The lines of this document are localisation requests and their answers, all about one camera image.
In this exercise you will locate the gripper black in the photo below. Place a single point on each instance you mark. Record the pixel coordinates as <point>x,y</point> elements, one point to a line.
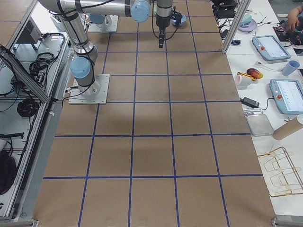
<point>162,21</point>

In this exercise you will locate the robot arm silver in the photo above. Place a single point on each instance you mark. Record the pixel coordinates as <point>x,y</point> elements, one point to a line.
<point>100,19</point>
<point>69,12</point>

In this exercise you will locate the blue plastic bowl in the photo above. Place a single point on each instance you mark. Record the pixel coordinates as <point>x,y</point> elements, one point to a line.
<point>183,20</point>

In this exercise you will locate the person hand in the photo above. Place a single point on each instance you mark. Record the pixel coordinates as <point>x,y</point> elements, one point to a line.
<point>293,20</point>

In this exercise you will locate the purple plate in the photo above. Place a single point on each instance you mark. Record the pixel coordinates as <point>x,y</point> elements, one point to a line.
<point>249,28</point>

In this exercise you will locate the far teach pendant tablet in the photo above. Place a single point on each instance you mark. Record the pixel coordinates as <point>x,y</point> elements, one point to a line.
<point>270,48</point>

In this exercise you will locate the teach pendant tablet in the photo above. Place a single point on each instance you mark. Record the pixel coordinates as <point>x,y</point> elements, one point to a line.
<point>288,95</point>
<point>270,48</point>

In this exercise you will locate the black power adapter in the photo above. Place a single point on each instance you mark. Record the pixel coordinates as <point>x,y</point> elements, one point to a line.
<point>249,102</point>

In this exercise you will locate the grey control box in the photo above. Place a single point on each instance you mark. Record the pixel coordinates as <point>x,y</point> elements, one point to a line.
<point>31,34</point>

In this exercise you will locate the light blue plastic cup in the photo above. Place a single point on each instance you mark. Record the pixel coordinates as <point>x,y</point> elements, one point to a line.
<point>290,67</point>

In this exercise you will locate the grey lidded tray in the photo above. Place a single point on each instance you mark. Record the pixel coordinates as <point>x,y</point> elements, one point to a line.
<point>258,122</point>

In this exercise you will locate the near teach pendant tablet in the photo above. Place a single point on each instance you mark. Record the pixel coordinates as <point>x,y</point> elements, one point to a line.
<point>288,95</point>

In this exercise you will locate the cardboard tube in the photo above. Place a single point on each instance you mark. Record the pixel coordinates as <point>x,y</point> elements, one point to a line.
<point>289,128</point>

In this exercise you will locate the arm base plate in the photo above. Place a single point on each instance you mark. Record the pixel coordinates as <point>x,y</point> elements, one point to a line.
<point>93,28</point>
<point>96,94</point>

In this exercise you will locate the aluminium frame post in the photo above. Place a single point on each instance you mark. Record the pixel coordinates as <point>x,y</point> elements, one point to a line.
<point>243,5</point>

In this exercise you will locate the gold wire rack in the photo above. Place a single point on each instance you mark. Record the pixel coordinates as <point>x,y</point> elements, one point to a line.
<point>281,175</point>

